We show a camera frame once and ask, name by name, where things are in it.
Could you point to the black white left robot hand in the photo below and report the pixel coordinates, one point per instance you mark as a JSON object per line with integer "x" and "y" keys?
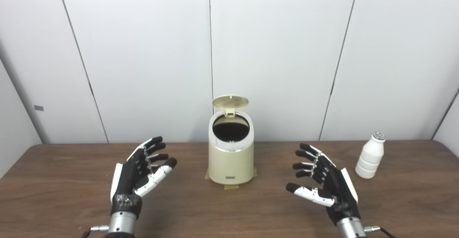
{"x": 127, "y": 184}

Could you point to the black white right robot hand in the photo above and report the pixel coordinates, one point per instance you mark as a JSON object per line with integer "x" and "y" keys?
{"x": 339, "y": 189}

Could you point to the small white plastic bottle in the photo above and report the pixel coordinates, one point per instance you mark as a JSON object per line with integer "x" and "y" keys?
{"x": 369, "y": 157}

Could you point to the cream-colored bin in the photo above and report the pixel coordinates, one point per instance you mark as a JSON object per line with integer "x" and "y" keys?
{"x": 231, "y": 164}

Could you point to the round cream bin lid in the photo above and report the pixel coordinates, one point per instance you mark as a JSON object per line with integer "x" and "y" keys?
{"x": 230, "y": 101}

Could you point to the small gray wall sticker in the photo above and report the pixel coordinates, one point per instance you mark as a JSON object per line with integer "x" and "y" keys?
{"x": 38, "y": 108}

